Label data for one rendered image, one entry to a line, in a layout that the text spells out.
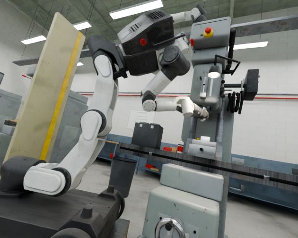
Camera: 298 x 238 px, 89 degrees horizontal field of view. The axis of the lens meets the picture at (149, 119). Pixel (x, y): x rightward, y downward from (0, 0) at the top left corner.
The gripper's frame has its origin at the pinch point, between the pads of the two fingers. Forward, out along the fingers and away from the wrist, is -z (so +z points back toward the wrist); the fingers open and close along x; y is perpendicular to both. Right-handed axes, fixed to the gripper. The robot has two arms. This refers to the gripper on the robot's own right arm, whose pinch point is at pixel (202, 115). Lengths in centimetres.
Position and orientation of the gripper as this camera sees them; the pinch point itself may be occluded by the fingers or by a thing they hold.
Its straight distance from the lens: 120.1
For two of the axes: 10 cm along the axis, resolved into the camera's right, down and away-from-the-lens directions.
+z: -6.9, -2.7, -6.7
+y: -1.9, 9.6, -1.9
